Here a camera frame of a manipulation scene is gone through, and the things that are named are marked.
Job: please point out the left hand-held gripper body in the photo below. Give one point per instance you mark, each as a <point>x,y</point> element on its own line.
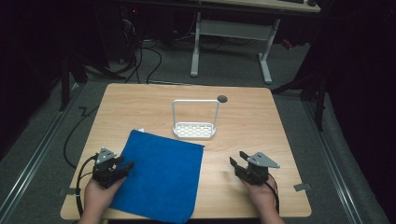
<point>104,169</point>

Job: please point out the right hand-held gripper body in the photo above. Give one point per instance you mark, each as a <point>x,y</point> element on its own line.
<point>257,169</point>

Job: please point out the blue towel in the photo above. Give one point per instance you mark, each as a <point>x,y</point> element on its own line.
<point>162,177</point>

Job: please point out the person's right hand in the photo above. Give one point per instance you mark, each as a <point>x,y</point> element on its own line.
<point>261,196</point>

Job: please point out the person's left hand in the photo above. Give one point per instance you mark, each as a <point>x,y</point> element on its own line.
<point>98,197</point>

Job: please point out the grey tape strip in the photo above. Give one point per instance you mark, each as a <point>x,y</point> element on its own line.
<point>67,191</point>
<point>302,187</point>

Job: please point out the white towel rack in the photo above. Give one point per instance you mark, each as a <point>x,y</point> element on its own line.
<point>194,129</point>

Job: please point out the black table grommet hole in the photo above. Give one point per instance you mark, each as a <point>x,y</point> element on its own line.
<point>222,99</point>

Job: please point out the black stand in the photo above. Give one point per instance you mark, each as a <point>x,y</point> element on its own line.
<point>67,77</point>
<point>314,90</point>

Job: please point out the white-legged wooden desk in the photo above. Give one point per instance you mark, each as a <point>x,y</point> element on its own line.
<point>233,29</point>

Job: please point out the metal floor rail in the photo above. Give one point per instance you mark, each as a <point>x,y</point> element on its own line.
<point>34,155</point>
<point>333,161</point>

